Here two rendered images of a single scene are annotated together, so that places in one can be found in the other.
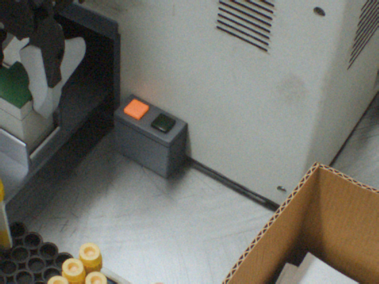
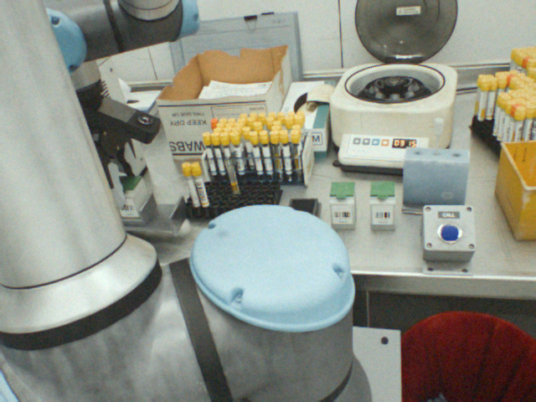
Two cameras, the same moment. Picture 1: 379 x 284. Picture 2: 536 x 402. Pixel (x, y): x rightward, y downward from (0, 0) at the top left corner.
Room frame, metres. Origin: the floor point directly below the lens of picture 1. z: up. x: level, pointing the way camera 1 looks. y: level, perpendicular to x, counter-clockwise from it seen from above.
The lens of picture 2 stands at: (0.40, 0.91, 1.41)
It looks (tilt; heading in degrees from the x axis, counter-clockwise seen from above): 35 degrees down; 258
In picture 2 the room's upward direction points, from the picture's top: 10 degrees counter-clockwise
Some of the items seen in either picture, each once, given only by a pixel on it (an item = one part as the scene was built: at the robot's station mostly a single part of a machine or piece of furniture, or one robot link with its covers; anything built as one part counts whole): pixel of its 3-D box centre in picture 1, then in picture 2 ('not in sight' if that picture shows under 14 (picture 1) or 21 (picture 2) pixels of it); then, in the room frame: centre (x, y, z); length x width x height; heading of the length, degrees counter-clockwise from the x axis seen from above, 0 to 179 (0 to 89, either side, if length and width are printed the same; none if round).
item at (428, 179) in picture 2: not in sight; (435, 179); (-0.01, 0.32, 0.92); 0.10 x 0.07 x 0.10; 143
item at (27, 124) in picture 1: (18, 109); (132, 199); (0.48, 0.15, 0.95); 0.05 x 0.04 x 0.06; 61
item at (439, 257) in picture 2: not in sight; (445, 226); (0.03, 0.42, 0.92); 0.13 x 0.07 x 0.08; 61
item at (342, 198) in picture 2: not in sight; (342, 205); (0.14, 0.29, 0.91); 0.05 x 0.04 x 0.07; 61
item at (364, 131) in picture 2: not in sight; (392, 111); (-0.07, 0.08, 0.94); 0.30 x 0.24 x 0.12; 52
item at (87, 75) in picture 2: not in sight; (71, 73); (0.50, 0.14, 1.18); 0.08 x 0.08 x 0.05
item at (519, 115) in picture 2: not in sight; (516, 136); (-0.21, 0.28, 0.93); 0.02 x 0.02 x 0.11
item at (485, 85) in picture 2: not in sight; (482, 105); (-0.23, 0.15, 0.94); 0.02 x 0.02 x 0.11
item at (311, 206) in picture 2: not in sight; (302, 215); (0.21, 0.26, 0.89); 0.09 x 0.05 x 0.04; 62
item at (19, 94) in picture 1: (15, 82); (126, 184); (0.48, 0.15, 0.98); 0.05 x 0.04 x 0.01; 61
